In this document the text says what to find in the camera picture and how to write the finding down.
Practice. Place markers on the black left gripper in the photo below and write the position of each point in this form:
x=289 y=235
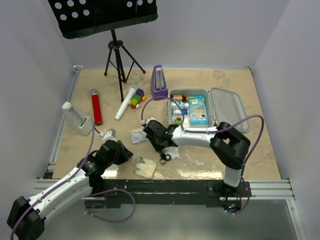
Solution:
x=123 y=159

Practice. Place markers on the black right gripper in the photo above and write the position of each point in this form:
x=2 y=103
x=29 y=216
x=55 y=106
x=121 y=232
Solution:
x=157 y=148

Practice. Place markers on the clear bag with wipes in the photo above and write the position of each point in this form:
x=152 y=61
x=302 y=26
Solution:
x=136 y=131

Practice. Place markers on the bag of white gloves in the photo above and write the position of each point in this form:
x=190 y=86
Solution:
x=143 y=167

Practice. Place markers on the clear bag silver sachet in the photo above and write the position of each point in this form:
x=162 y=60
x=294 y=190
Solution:
x=172 y=151

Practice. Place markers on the black handled scissors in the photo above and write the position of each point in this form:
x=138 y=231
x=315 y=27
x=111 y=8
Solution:
x=164 y=157

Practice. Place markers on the small green packet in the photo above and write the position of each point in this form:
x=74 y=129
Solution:
x=178 y=122

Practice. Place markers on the small white blue bottle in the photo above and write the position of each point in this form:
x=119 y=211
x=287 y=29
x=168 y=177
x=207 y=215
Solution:
x=178 y=112

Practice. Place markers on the white green tube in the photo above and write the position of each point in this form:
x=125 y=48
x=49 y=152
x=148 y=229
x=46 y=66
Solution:
x=178 y=104

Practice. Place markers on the grey medicine case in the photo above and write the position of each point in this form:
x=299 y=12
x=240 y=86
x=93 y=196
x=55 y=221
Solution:
x=221 y=105

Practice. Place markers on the brown bottle orange cap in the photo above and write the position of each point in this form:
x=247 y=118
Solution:
x=180 y=98

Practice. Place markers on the blue plaster packet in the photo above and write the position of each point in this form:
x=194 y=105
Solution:
x=197 y=111

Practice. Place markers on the white gauze packet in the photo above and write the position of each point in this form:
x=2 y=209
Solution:
x=186 y=122

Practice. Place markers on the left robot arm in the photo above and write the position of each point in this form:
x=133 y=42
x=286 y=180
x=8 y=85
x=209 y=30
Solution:
x=28 y=216

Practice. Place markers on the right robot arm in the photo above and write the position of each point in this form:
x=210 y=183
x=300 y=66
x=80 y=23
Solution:
x=228 y=144

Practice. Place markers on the white sachet in bag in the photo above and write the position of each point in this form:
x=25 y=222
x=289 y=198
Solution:
x=138 y=138

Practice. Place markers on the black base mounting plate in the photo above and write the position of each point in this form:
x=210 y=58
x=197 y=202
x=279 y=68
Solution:
x=207 y=192

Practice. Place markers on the colourful toy block train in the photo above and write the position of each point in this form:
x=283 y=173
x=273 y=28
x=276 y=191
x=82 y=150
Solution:
x=138 y=97

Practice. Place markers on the purple metronome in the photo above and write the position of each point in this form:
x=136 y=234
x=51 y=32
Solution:
x=158 y=85

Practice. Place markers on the white toy microphone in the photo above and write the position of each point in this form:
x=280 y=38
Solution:
x=126 y=102

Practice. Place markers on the red toy microphone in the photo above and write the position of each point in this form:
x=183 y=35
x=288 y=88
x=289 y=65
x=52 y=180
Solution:
x=96 y=107

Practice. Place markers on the black music stand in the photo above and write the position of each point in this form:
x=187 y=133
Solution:
x=82 y=18

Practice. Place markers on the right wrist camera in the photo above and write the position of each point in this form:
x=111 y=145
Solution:
x=146 y=121

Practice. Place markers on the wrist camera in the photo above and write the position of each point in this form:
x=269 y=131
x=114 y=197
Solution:
x=146 y=121
x=108 y=135

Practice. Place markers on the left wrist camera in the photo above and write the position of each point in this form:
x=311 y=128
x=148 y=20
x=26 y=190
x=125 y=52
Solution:
x=108 y=135

